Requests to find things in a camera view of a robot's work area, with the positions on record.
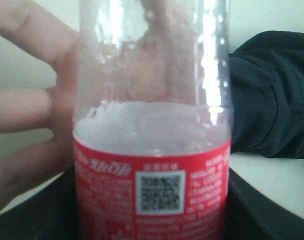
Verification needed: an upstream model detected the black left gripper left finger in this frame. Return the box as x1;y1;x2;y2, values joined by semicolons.
0;166;79;240

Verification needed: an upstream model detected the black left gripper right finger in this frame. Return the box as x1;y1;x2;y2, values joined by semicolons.
223;169;304;240

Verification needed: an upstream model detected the clear bottle red label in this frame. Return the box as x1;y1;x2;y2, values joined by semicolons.
73;0;233;240

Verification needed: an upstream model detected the black sleeved forearm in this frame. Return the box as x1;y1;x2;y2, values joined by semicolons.
229;30;304;159

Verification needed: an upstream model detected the open bare human hand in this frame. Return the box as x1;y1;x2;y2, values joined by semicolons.
0;0;200;217

